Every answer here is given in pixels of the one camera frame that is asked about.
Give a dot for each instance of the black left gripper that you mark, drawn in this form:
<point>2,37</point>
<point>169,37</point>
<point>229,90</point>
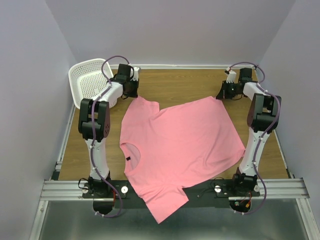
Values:
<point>134,94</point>

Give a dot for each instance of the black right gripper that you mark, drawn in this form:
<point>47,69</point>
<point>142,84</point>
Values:
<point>222,94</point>

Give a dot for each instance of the white perforated plastic basket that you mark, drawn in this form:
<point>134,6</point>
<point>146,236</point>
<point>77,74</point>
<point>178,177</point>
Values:
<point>89,80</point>

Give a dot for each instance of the pink t shirt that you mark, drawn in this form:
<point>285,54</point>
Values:
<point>168,150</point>

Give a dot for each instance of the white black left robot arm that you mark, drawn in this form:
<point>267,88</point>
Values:
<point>94,125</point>

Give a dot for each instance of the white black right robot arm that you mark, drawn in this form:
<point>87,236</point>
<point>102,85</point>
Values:
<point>263,117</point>

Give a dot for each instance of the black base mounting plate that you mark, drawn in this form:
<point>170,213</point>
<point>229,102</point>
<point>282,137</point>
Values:
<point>217,193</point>

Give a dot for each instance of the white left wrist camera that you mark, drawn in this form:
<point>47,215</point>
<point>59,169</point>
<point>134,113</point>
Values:
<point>135,73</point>

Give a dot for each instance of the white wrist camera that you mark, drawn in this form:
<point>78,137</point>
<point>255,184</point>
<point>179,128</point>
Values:
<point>231,75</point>
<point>135,73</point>

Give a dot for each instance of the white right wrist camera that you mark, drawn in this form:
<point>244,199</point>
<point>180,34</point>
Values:
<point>231,75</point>

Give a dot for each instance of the aluminium extrusion rail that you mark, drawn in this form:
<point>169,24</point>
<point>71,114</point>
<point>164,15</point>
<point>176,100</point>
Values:
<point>281,212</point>

